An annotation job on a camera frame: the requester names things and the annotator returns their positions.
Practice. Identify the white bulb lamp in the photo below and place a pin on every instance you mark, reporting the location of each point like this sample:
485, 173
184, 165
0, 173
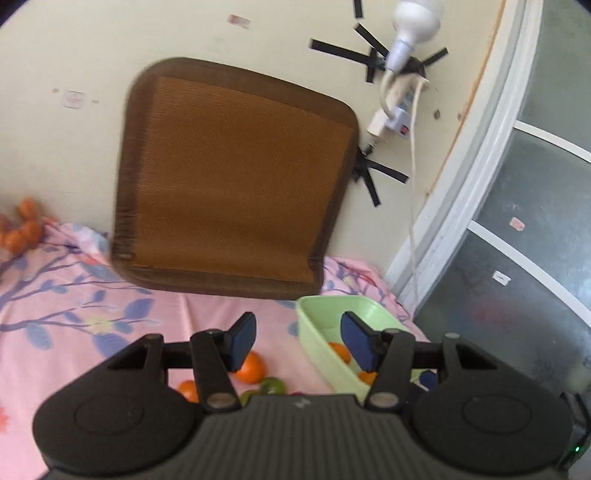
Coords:
413, 23

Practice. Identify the white square wall sticker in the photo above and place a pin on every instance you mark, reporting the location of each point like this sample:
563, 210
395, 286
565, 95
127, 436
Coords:
74, 98

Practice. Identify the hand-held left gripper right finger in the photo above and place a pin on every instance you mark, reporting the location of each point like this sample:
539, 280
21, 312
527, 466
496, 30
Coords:
359, 341

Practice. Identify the white door sticker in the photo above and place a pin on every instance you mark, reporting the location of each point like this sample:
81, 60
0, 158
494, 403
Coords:
501, 277

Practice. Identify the large yellow orange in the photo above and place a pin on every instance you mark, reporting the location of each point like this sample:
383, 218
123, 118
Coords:
339, 353

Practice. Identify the orange soft toy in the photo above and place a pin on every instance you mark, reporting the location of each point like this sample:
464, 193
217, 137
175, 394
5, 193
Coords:
27, 226

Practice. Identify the white power strip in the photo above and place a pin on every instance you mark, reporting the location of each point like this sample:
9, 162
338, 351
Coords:
401, 99

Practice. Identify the brown woven seat cushion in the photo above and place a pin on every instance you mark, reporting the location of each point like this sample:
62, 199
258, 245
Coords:
231, 175

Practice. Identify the black tape strip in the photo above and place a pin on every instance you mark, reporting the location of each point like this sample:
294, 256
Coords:
388, 171
358, 9
371, 189
369, 36
435, 56
339, 50
371, 67

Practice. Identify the white adapter with red switch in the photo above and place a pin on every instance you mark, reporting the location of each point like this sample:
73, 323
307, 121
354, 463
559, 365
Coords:
400, 124

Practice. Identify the light green plastic basket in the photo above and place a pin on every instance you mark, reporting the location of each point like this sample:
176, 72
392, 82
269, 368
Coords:
323, 318

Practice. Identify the red door sticker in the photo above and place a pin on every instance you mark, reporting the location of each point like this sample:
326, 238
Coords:
517, 224

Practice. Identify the pink floral bed sheet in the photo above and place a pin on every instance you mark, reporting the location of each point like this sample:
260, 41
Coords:
69, 314

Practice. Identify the small orange tomato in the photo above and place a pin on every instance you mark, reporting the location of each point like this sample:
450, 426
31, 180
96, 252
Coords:
251, 369
188, 391

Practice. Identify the white framed glass door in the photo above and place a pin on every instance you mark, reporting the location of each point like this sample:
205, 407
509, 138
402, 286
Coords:
531, 184

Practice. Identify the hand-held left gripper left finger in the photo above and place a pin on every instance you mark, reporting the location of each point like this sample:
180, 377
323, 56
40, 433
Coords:
243, 341

